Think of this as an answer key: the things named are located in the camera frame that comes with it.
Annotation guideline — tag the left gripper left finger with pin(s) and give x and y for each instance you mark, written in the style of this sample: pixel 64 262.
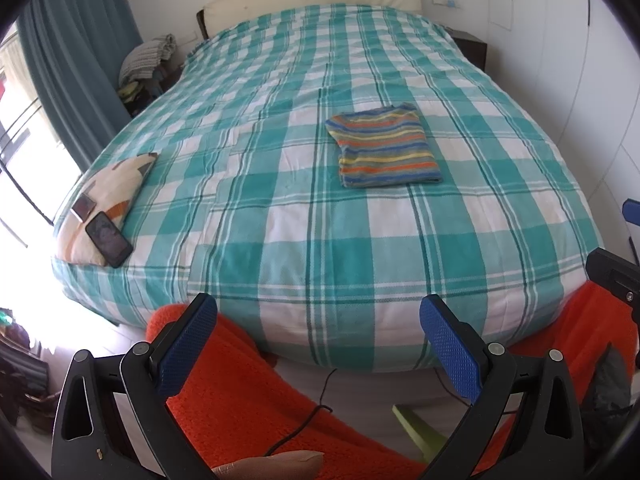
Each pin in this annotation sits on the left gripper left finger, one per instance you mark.
pixel 90 439

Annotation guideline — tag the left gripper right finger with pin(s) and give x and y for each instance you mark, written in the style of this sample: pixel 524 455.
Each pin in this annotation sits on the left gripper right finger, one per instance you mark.
pixel 523 421

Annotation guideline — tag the striped knit sweater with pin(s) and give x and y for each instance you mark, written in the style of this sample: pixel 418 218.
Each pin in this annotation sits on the striped knit sweater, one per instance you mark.
pixel 385 146

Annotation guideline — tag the dark clothes pile on floor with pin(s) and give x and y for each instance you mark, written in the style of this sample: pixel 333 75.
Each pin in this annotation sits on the dark clothes pile on floor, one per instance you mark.
pixel 24 379

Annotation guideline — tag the pile of folded clothes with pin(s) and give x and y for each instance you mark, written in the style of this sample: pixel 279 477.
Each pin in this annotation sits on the pile of folded clothes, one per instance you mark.
pixel 142 76

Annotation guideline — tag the person's hand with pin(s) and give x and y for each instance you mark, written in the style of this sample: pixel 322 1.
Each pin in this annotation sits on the person's hand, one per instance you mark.
pixel 296 465

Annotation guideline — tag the orange fleece garment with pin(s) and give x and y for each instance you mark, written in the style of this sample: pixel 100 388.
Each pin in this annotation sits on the orange fleece garment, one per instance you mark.
pixel 234 405

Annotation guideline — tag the black smartphone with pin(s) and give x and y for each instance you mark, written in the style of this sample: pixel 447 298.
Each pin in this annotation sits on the black smartphone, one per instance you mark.
pixel 109 241

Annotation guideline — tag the small brown card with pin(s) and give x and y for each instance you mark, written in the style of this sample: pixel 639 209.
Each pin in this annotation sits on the small brown card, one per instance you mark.
pixel 83 206

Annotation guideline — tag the white wardrobe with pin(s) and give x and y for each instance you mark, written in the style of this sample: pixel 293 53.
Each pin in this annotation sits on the white wardrobe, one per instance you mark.
pixel 571 65

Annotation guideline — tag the patterned cushion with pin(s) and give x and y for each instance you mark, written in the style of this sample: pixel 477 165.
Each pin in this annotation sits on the patterned cushion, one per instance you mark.
pixel 113 190

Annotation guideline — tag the window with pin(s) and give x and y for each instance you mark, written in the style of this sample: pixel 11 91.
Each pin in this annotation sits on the window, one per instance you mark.
pixel 36 174

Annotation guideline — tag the dark nightstand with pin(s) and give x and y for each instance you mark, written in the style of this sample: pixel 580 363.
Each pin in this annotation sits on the dark nightstand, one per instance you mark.
pixel 474 49

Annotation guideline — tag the teal plaid bedspread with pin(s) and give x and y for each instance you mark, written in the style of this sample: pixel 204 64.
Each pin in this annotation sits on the teal plaid bedspread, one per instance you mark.
pixel 245 202

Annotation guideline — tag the blue curtain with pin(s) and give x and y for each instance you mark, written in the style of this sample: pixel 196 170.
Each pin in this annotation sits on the blue curtain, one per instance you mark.
pixel 74 50

